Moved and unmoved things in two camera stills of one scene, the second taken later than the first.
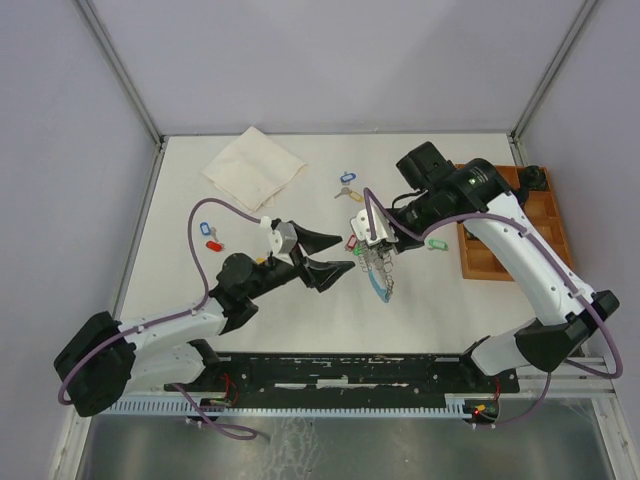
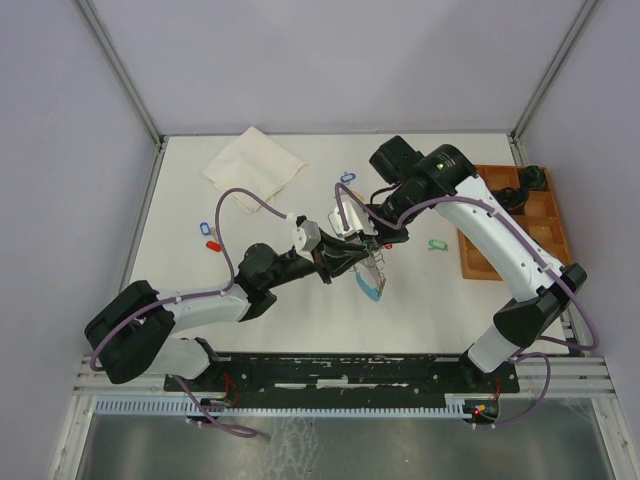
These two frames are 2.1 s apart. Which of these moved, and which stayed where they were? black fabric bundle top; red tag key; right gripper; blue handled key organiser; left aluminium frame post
Moved: right gripper; blue handled key organiser
Stayed: left aluminium frame post; red tag key; black fabric bundle top
